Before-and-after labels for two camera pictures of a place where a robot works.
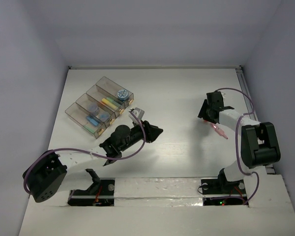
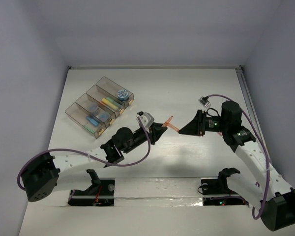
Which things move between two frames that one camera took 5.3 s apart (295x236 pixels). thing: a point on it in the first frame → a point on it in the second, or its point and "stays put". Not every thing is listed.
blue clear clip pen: x=92 y=121 stays put
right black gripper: x=203 y=112 → x=197 y=126
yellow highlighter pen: x=108 y=103 stays put
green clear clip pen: x=91 y=130 stays put
